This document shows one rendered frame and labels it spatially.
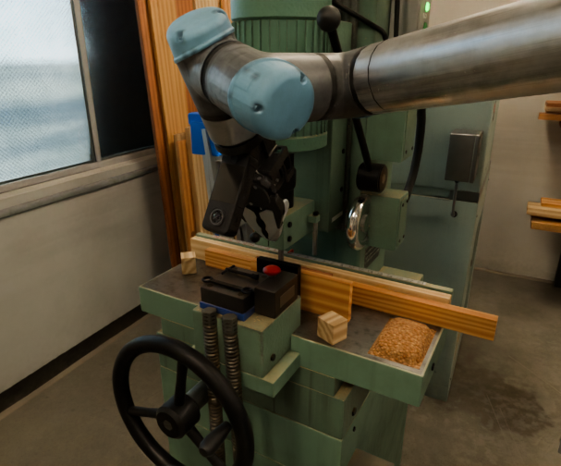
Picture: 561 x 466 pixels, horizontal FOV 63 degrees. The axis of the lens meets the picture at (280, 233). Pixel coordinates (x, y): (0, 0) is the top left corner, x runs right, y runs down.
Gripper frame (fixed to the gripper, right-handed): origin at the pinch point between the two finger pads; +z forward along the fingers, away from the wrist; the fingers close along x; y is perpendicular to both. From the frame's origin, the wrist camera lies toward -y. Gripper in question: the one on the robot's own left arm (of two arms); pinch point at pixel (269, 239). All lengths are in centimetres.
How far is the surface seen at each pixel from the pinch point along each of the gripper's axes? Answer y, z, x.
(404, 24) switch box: 56, -7, -7
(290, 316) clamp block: -6.2, 12.8, -3.5
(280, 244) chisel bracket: 7.6, 12.1, 5.1
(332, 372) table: -10.4, 20.3, -11.6
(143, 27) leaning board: 112, 18, 128
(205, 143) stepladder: 63, 39, 72
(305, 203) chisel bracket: 19.1, 12.2, 4.7
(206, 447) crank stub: -30.9, 7.8, -3.3
